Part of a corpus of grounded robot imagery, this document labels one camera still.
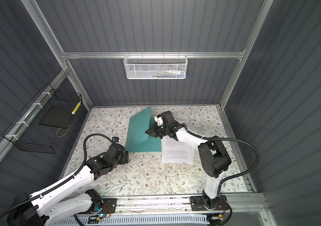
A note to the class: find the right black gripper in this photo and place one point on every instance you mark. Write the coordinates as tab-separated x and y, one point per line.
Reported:
155	134

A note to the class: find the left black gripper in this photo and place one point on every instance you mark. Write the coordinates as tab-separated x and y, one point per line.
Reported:
124	157

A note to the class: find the teal paper folder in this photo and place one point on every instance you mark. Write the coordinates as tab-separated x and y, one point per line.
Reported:
137	139

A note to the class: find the printed paper sheet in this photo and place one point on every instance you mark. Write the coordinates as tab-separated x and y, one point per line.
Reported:
173	151

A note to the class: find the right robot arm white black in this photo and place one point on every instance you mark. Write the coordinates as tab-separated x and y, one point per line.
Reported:
214	158

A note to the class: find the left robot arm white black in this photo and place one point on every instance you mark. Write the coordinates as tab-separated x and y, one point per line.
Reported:
48	205

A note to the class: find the floral table mat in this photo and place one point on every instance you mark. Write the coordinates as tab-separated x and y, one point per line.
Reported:
145	173

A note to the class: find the yellow marker pen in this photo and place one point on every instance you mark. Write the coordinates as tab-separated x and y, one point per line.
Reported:
74	111

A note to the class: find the pens in white basket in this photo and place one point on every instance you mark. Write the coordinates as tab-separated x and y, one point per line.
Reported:
169	74

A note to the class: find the black flat pad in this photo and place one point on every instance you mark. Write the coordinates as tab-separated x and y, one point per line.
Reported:
58	117

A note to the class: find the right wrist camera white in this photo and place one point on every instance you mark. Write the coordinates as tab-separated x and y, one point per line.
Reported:
158	120

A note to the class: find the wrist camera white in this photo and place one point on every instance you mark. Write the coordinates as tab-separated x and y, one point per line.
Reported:
158	120
115	140

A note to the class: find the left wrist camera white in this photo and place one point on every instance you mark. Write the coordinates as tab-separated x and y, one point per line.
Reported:
115	140

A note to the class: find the white wire mesh basket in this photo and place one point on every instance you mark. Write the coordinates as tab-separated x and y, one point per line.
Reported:
136	68

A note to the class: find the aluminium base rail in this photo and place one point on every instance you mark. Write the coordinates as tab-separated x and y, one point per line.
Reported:
174	204

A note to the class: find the black wire mesh basket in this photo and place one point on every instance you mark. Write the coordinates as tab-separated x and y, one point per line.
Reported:
43	127

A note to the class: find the white perforated cable tray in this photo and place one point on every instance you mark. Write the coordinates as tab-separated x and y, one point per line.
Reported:
146	220

